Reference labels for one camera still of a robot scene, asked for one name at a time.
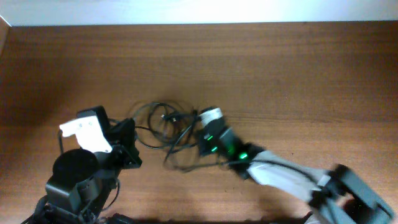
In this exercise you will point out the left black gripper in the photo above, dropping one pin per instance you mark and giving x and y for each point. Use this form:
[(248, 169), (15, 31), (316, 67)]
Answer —
[(125, 140)]

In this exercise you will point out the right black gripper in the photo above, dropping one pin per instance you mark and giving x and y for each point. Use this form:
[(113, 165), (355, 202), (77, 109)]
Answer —
[(201, 150)]

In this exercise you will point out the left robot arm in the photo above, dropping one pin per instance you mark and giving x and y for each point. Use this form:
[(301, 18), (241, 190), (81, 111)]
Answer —
[(83, 178)]

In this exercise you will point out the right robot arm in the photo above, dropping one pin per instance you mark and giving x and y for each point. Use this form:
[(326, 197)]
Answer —
[(334, 196)]

